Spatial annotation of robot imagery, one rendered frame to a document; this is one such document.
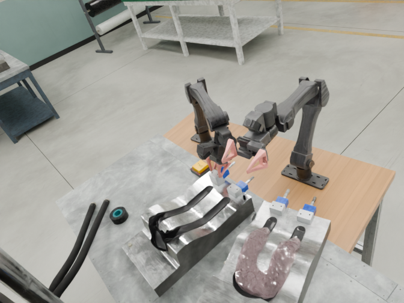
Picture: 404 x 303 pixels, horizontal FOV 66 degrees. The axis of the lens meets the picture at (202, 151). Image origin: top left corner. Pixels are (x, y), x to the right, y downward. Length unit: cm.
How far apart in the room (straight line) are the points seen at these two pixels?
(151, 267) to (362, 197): 86
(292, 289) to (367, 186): 58
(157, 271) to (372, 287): 71
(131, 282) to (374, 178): 106
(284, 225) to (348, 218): 25
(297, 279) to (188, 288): 39
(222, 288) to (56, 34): 701
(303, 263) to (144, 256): 58
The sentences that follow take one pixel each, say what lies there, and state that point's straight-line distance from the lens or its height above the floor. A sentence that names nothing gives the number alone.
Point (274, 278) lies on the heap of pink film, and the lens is 107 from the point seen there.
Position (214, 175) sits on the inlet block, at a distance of 133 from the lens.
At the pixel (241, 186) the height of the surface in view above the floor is 90.
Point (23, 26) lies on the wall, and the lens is 746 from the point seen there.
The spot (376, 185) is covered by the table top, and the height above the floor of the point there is 80.
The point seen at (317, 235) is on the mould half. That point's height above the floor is 85.
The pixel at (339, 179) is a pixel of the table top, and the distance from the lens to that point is 144.
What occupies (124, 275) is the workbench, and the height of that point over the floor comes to 80.
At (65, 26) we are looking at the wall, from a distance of 767.
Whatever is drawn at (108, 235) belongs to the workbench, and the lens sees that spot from 151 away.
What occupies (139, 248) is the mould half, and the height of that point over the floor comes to 86.
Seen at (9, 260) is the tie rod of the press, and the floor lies 125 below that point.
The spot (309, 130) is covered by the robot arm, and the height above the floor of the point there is 105.
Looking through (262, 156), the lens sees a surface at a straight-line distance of 93.
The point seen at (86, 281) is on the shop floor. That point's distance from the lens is 252.
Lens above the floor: 184
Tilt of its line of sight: 38 degrees down
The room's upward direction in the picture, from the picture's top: 18 degrees counter-clockwise
